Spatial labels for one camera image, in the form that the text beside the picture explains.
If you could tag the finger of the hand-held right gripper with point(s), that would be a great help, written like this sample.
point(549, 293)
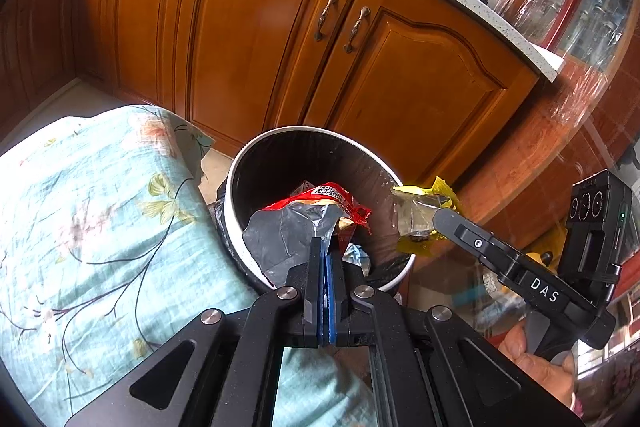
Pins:
point(470, 239)

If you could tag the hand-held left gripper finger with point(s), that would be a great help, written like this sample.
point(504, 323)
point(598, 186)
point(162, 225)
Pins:
point(331, 307)
point(321, 302)

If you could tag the yellow snack wrapper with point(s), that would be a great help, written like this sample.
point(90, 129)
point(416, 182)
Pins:
point(415, 207)

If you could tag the red snack wrapper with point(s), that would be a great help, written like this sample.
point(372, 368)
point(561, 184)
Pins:
point(280, 237)

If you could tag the white trash bin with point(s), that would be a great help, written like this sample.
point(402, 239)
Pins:
point(280, 167)

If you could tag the black trash bag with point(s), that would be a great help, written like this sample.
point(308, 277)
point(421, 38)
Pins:
point(221, 212)

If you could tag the person's right hand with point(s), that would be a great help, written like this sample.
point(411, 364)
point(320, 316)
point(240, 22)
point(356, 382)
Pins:
point(542, 374)

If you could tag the plastic wrapped red cabinet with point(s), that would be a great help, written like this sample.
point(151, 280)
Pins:
point(575, 7)

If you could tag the floral teal tablecloth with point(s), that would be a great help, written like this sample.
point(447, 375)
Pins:
point(100, 207)

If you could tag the wooden kitchen cabinet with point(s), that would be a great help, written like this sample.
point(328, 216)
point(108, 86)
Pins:
point(250, 57)

